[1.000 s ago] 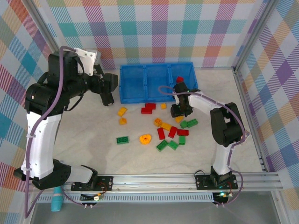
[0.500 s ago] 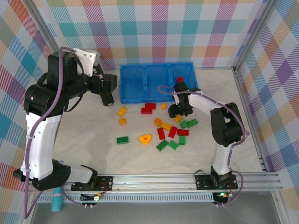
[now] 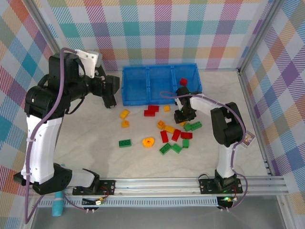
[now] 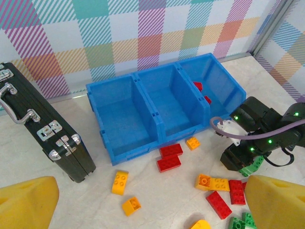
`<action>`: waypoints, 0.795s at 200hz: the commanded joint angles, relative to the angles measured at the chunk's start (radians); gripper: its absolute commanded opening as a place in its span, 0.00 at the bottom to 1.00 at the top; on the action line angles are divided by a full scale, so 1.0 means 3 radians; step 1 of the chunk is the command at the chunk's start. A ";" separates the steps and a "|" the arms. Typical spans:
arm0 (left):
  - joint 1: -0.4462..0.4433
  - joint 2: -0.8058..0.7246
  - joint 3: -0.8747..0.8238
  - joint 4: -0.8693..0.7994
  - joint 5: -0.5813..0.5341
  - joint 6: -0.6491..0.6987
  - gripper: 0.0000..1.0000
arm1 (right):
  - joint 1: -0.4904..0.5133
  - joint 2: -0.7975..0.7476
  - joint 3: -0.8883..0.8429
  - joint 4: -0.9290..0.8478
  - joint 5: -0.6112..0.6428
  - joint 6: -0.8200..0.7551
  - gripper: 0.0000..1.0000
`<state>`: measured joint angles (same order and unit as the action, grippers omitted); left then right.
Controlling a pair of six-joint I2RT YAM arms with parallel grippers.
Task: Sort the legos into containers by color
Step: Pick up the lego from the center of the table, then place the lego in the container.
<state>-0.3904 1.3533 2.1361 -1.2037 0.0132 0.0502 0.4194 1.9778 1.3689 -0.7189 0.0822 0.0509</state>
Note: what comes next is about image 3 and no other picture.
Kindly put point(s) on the yellow lego brick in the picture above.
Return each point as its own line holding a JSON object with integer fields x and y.
{"x": 124, "y": 114}
{"x": 183, "y": 123}
{"x": 125, "y": 123}
{"x": 166, "y": 108}
{"x": 161, "y": 124}
{"x": 169, "y": 129}

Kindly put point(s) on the red lego brick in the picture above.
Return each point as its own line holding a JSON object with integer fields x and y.
{"x": 176, "y": 135}
{"x": 154, "y": 108}
{"x": 186, "y": 135}
{"x": 149, "y": 113}
{"x": 164, "y": 136}

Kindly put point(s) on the round yellow lego piece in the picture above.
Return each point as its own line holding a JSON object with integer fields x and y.
{"x": 148, "y": 142}

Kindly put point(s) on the green eight-stud lego brick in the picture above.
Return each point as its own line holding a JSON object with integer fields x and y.
{"x": 125, "y": 143}

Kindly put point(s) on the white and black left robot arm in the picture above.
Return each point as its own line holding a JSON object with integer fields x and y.
{"x": 40, "y": 148}

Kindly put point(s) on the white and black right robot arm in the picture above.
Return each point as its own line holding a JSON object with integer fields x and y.
{"x": 225, "y": 162}

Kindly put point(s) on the red lego cube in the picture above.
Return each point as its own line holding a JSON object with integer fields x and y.
{"x": 183, "y": 82}

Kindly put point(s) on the blue three-compartment plastic bin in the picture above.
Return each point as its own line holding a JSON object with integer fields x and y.
{"x": 135, "y": 83}

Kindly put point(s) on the small printed card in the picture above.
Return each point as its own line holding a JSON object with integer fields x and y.
{"x": 248, "y": 139}

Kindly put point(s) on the teal marker pen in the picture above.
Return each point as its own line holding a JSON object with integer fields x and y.
{"x": 58, "y": 205}

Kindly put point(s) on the silver frame rail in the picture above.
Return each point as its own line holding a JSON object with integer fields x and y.
{"x": 252, "y": 114}
{"x": 219, "y": 69}

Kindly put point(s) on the silver frame post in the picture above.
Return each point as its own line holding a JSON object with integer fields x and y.
{"x": 262, "y": 33}
{"x": 43, "y": 26}

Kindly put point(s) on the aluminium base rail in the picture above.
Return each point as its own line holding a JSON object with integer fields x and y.
{"x": 155, "y": 184}

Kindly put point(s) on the black connector bracket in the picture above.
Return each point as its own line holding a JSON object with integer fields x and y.
{"x": 95, "y": 202}
{"x": 226, "y": 200}

